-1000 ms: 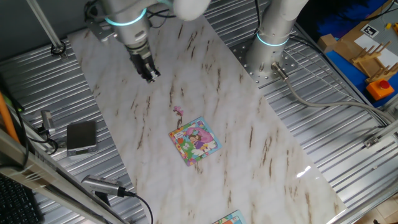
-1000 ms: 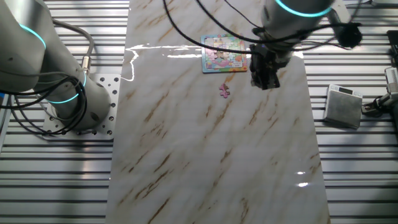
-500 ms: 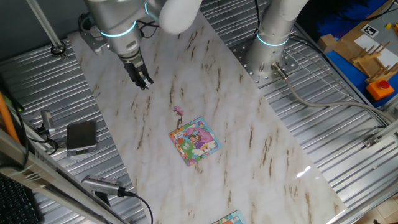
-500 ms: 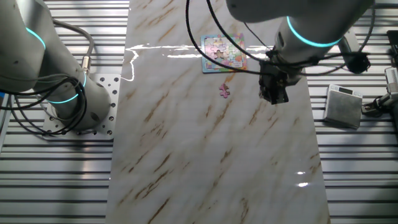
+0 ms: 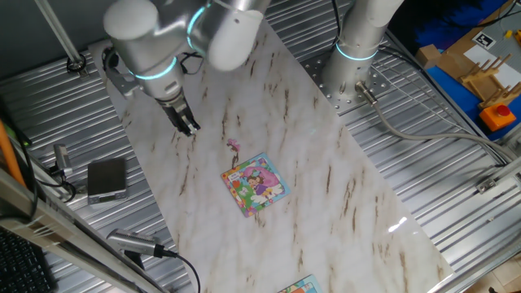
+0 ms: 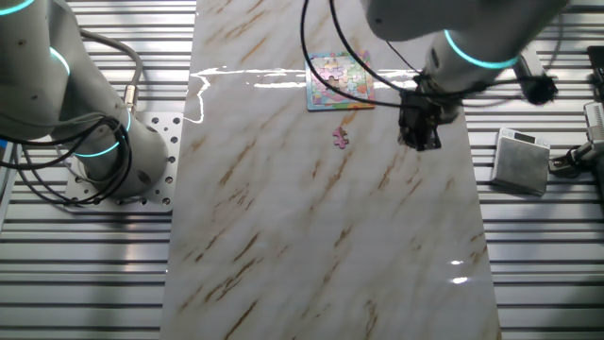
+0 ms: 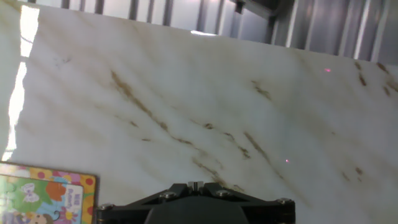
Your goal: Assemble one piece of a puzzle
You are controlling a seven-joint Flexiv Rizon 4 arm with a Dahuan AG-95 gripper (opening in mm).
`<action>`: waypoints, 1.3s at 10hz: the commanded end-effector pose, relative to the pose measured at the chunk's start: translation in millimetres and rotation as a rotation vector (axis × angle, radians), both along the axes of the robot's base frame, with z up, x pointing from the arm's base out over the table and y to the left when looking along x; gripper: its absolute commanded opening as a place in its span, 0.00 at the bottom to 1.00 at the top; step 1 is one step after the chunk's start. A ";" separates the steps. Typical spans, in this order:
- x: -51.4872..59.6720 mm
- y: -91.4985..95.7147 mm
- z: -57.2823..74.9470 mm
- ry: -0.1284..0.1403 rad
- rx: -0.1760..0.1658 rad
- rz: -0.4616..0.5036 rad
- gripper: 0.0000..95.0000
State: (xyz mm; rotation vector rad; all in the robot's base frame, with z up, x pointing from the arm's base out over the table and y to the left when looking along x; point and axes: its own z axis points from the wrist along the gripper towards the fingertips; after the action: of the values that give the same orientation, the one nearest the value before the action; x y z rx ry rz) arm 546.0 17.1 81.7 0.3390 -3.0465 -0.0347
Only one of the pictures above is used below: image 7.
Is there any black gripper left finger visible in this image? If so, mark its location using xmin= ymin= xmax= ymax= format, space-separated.
xmin=96 ymin=182 xmax=196 ymax=224

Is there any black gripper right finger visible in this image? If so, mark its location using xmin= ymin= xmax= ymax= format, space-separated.
xmin=196 ymin=182 xmax=296 ymax=224

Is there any marble pattern board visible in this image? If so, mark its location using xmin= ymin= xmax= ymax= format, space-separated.
xmin=0 ymin=0 xmax=398 ymax=224

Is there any colourful butterfly puzzle board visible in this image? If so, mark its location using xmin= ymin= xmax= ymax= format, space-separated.
xmin=0 ymin=161 xmax=100 ymax=224

